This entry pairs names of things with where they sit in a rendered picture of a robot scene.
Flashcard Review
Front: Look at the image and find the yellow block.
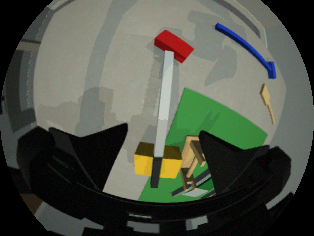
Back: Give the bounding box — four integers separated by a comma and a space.
134, 142, 182, 178

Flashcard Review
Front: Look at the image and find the green rectangular mat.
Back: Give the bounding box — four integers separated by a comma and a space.
138, 87, 267, 203

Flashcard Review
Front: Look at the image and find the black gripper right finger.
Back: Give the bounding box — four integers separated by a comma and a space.
198, 130, 270, 195

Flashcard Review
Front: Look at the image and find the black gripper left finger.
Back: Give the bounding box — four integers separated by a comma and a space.
48, 123, 128, 191

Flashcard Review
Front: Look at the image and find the red putter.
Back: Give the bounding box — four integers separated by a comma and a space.
150, 30, 194, 189

